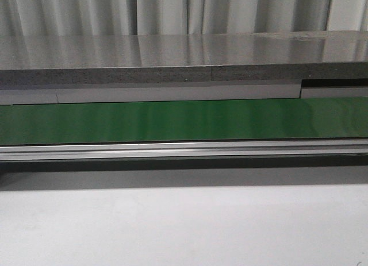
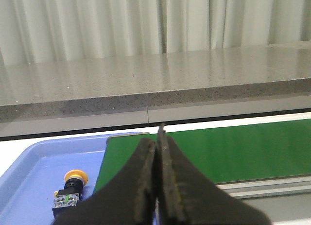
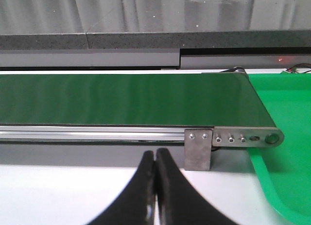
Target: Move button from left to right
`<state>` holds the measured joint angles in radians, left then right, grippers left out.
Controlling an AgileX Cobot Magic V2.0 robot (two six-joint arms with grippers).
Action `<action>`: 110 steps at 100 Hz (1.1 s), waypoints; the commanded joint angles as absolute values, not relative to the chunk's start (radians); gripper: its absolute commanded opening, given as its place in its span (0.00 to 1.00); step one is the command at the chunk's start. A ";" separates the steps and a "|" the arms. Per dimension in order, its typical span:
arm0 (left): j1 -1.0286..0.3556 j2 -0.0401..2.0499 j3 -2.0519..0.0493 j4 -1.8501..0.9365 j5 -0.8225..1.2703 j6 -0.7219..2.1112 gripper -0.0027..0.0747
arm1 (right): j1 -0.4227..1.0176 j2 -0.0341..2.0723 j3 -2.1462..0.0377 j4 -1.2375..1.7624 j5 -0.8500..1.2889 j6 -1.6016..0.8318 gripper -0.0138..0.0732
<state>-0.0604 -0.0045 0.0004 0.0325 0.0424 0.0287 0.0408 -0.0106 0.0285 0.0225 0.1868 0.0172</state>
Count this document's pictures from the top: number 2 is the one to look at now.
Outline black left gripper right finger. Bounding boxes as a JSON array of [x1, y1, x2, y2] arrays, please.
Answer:
[[156, 124, 271, 225]]

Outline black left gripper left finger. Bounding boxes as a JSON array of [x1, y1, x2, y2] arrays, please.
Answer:
[[53, 138, 156, 225]]

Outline green conveyor belt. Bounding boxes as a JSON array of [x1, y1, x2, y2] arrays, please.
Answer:
[[93, 118, 311, 193]]

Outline blue plastic tray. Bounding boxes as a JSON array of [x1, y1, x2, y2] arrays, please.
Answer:
[[0, 133, 141, 225]]

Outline grey stone counter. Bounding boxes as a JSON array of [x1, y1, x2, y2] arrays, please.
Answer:
[[0, 41, 311, 137]]

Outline white curtain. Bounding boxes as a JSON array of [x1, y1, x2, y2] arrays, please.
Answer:
[[0, 0, 311, 66]]

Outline aluminium conveyor frame rail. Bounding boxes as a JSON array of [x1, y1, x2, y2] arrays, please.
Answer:
[[217, 176, 311, 199]]

